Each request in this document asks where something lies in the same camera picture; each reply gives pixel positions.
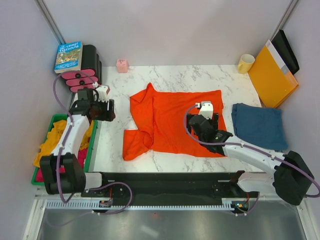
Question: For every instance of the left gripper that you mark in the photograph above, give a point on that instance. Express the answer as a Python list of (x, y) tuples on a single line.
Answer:
[(108, 115)]

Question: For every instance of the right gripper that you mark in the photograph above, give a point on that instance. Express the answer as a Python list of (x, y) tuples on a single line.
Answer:
[(214, 121)]

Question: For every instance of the orange t-shirt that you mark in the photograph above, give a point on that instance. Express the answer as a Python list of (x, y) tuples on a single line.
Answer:
[(159, 117)]

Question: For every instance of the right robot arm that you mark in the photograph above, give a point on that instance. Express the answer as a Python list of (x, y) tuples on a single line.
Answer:
[(284, 174)]

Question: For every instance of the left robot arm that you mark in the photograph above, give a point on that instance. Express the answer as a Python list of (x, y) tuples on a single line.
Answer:
[(61, 170)]

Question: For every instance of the magenta t-shirt in bin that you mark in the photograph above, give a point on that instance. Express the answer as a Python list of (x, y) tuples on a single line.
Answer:
[(38, 178)]

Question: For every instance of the small pink box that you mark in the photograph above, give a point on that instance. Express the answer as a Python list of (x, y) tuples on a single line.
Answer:
[(122, 66)]

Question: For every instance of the folded blue t-shirt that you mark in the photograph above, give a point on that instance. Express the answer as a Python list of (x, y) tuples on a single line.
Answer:
[(259, 126)]

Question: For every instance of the blue treehouse paperback book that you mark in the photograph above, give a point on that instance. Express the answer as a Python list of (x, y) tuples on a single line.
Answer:
[(68, 57)]

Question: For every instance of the yellow t-shirt in bin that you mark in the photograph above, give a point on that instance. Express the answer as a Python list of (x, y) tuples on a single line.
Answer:
[(54, 136)]

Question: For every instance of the yellow mug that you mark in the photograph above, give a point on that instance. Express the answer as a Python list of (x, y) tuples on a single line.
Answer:
[(246, 61)]

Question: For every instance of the orange folder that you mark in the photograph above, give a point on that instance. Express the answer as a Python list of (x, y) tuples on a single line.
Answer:
[(272, 86)]

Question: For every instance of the green plastic bin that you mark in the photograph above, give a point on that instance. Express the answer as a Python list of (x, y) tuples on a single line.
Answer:
[(58, 117)]

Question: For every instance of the white grey folder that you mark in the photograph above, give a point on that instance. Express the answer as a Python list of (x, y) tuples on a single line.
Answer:
[(277, 58)]

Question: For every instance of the black folder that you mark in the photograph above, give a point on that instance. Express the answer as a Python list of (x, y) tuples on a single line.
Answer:
[(283, 47)]

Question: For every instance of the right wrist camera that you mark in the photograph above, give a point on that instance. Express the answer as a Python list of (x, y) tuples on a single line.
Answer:
[(206, 109)]

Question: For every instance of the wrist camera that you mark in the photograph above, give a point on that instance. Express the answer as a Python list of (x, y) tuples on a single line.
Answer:
[(206, 109), (103, 93)]

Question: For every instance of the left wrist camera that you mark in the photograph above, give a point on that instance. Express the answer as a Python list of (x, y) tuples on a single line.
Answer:
[(103, 93)]

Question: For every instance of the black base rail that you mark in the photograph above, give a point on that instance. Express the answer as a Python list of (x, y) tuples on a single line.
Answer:
[(171, 188)]

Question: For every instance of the grey slotted cable duct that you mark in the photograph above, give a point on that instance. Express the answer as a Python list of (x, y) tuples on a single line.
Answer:
[(99, 204)]

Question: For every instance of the left aluminium frame post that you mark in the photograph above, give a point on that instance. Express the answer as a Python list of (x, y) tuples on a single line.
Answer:
[(50, 21)]

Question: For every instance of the aluminium frame post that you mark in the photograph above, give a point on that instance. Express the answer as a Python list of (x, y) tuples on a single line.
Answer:
[(50, 21), (286, 15)]

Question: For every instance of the right aluminium frame post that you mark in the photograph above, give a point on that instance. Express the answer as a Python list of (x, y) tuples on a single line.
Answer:
[(286, 15)]

